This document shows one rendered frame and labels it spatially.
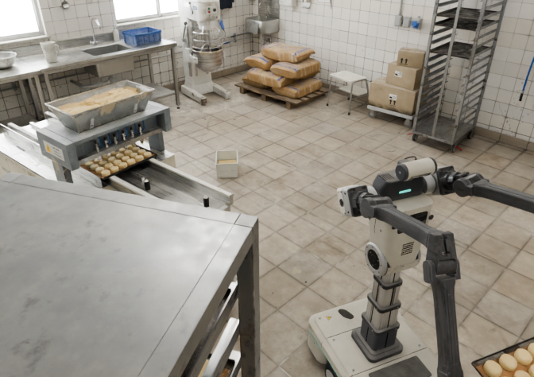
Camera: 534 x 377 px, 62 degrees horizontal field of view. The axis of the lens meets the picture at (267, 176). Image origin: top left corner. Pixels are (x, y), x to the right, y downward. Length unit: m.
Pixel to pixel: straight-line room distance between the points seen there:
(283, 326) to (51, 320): 2.45
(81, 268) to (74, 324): 0.10
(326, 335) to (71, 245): 2.04
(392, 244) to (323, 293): 1.26
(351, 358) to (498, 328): 1.14
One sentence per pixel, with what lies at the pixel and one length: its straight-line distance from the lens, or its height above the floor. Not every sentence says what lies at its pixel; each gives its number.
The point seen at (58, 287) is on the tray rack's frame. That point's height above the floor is 1.82.
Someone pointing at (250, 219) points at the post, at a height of 1.82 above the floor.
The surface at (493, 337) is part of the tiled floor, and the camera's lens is 3.22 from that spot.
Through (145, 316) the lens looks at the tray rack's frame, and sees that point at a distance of 0.56.
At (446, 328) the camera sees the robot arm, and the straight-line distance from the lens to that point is 1.51.
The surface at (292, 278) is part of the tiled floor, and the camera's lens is 3.27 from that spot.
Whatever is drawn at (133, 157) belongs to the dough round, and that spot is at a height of 0.91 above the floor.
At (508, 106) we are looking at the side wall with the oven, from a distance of 5.71.
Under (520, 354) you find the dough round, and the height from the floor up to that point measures 1.01.
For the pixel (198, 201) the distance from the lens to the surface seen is 2.56.
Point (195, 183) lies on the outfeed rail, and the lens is 2.65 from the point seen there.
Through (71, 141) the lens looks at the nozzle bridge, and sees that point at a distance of 2.65.
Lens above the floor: 2.22
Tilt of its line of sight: 30 degrees down
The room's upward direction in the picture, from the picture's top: straight up
